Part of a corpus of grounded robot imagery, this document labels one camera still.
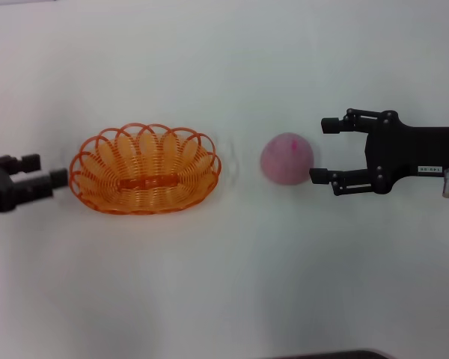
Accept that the orange woven plastic basket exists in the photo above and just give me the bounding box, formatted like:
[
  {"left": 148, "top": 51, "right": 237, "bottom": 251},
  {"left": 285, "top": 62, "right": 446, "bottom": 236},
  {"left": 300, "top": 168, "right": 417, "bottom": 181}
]
[{"left": 69, "top": 121, "right": 223, "bottom": 217}]

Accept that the pink peach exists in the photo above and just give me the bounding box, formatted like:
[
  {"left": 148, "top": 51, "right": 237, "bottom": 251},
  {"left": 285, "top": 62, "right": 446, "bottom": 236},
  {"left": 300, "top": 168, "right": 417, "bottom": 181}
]
[{"left": 260, "top": 132, "right": 315, "bottom": 186}]

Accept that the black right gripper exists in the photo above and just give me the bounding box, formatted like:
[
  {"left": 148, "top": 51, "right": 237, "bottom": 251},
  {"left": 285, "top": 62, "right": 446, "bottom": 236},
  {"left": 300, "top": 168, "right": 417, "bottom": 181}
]
[{"left": 309, "top": 108, "right": 449, "bottom": 197}]

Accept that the dark robot chest edge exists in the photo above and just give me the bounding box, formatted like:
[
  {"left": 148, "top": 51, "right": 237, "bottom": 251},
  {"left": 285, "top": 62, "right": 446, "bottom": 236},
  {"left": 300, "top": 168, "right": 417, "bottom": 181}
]
[{"left": 275, "top": 349, "right": 394, "bottom": 359}]

